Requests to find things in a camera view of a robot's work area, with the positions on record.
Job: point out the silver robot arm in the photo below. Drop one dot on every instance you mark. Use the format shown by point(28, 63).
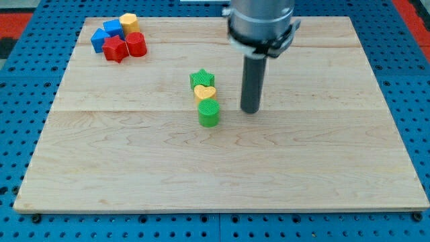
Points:
point(261, 28)

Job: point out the light wooden board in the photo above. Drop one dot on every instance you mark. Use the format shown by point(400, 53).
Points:
point(124, 138)

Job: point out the green cylinder block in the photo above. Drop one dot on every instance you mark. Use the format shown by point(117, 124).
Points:
point(208, 112)

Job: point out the yellow heart block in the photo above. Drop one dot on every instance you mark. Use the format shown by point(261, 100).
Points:
point(202, 92)

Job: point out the green star block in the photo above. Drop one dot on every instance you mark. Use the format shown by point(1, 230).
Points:
point(201, 77)

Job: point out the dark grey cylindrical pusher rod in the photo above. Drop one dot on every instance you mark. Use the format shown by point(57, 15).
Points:
point(252, 84)

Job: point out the red cylinder block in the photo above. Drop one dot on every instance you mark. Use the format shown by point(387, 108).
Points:
point(136, 44)

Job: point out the red star block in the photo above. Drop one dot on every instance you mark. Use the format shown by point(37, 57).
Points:
point(115, 49)

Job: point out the yellow hexagon block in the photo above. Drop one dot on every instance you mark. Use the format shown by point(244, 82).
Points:
point(129, 23)

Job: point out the blue cube block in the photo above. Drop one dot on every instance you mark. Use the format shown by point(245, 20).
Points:
point(114, 28)

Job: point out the blue pentagon block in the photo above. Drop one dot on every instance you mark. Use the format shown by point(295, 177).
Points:
point(98, 39)

